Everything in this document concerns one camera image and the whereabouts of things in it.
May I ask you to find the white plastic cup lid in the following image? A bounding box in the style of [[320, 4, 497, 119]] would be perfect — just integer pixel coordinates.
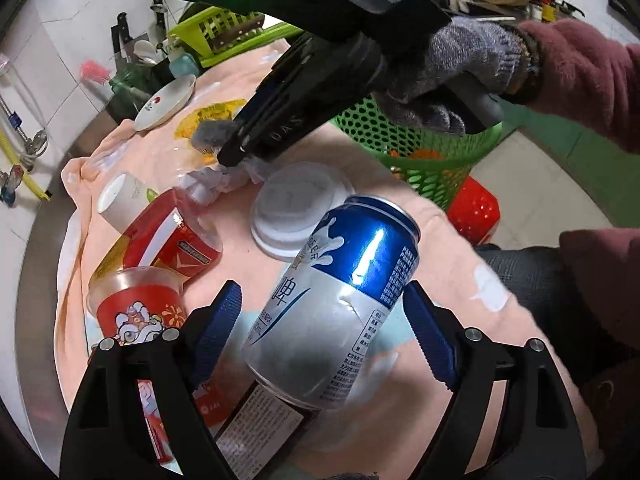
[[250, 162, 354, 261]]

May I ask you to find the green mesh trash basket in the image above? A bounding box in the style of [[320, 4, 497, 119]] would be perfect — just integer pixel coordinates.
[[332, 96, 502, 210]]

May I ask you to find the left maroon sleeve forearm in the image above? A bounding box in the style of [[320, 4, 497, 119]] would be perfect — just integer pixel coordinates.
[[474, 226, 640, 480]]

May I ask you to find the yellow hose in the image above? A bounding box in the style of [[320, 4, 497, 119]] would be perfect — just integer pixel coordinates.
[[0, 127, 51, 202]]

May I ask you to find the white ceramic plate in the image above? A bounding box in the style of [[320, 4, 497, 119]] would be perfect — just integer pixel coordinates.
[[134, 75, 196, 132]]

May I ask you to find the wall water valve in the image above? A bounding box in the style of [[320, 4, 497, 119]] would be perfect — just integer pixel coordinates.
[[1, 99, 51, 204]]

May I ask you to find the lime green dish rack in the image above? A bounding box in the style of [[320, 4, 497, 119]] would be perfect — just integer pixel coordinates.
[[168, 6, 303, 68]]

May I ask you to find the pink brush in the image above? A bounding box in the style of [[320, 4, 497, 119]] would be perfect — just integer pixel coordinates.
[[79, 60, 112, 84]]

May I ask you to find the red plastic stool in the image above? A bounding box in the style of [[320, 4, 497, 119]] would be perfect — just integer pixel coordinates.
[[447, 177, 501, 246]]

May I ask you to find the right maroon sleeve forearm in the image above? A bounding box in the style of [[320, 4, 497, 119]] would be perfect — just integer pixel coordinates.
[[512, 20, 639, 154]]

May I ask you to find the black labelled box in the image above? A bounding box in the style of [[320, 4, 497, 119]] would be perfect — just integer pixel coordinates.
[[215, 382, 320, 480]]

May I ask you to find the right grey knit glove hand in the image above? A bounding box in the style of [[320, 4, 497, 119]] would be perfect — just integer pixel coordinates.
[[373, 16, 535, 136]]

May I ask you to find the white green paper cup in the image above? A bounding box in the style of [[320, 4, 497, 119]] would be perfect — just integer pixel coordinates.
[[96, 172, 157, 234]]

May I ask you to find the dark green utensil holder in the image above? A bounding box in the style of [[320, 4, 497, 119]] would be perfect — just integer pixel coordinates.
[[106, 60, 175, 124]]

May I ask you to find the red lion paper cup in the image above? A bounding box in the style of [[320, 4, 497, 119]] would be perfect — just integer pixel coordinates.
[[86, 264, 189, 466]]

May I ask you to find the blue silver beer can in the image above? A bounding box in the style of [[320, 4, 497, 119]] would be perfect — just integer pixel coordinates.
[[242, 195, 421, 410]]

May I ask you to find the white tissue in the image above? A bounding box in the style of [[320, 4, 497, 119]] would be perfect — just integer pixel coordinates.
[[178, 156, 276, 206]]

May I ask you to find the yellow plastic wrapper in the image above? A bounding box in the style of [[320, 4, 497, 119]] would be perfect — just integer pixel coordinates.
[[174, 99, 246, 139]]

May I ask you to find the red instant noodle cup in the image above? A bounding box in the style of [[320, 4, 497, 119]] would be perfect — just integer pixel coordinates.
[[89, 188, 224, 285]]

